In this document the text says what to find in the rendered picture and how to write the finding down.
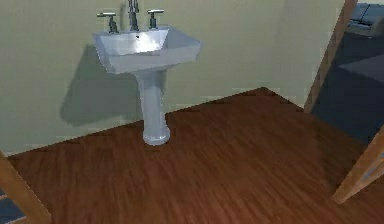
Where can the grey metal sink faucet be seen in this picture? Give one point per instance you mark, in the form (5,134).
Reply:
(133,16)

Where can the grey sofa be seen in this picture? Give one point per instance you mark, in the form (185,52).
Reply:
(366,16)

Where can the white pedestal sink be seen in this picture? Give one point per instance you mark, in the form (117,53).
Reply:
(146,53)

